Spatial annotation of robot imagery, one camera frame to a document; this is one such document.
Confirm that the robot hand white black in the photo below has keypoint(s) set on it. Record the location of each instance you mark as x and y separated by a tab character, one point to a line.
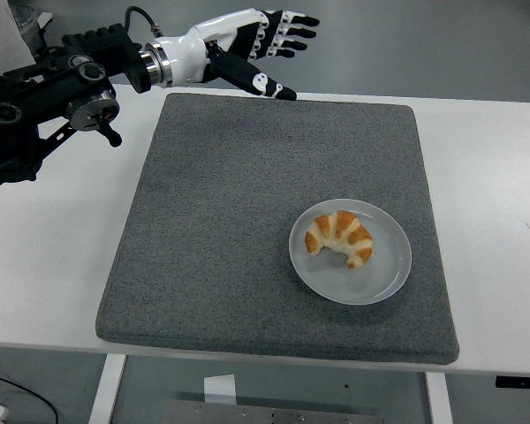
190	48

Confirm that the croissant bread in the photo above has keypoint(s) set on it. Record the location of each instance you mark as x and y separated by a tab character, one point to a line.
340	236

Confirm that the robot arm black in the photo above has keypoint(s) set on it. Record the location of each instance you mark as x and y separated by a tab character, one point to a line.
48	88

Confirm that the round pale grey plate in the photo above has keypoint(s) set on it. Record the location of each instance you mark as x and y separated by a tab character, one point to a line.
380	274

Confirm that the grey square mat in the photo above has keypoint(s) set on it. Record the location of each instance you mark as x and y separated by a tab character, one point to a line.
247	199

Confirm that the dark bin with clear liner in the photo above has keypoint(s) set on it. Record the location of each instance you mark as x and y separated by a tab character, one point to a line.
28	26

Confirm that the white tape piece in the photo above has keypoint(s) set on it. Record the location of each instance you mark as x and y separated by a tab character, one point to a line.
220	388

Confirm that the white table leg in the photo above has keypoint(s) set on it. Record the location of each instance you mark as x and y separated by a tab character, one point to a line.
108	388
438	397

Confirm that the black table control panel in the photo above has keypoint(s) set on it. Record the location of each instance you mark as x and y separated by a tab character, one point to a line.
521	382

